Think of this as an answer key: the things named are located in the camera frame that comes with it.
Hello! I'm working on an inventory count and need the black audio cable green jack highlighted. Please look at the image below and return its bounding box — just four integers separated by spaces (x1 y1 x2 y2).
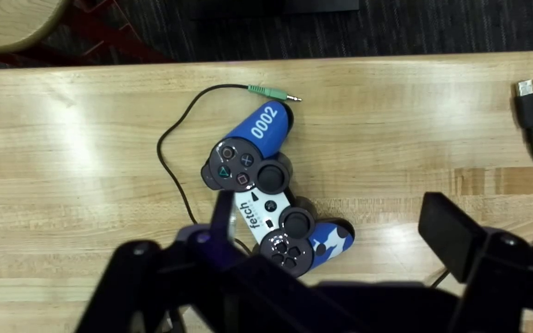
156 83 304 247

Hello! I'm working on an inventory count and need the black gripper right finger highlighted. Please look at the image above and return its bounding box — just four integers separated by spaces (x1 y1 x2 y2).
417 190 533 333

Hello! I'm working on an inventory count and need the wooden stool red frame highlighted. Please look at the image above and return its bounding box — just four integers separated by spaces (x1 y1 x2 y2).
0 0 167 66

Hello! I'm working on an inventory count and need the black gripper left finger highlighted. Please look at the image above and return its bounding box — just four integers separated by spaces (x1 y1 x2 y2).
74 190 367 333

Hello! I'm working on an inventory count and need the black USB cable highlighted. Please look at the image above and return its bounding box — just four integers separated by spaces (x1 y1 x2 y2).
428 77 533 290

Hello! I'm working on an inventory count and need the blue white game controller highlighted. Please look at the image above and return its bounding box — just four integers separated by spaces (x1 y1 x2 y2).
198 99 357 277

